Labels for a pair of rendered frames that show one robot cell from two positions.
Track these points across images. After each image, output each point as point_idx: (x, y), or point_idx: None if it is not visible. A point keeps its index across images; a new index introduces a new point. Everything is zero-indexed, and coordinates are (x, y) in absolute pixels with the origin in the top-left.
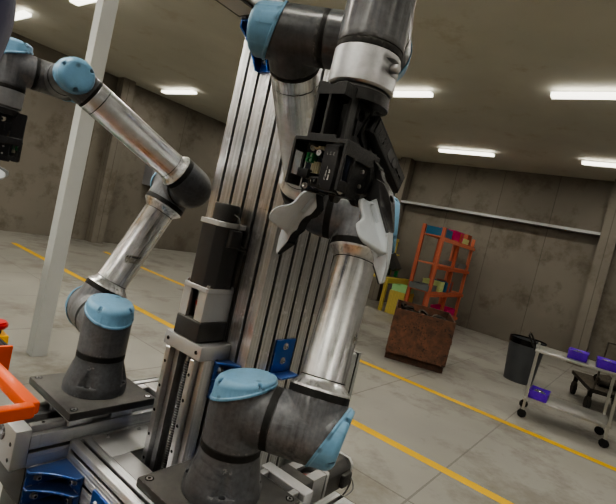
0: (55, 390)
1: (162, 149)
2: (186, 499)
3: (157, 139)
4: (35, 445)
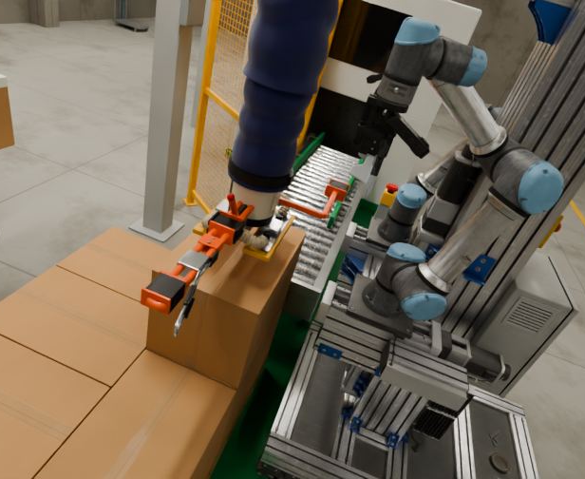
0: (374, 226)
1: None
2: (362, 292)
3: None
4: (352, 245)
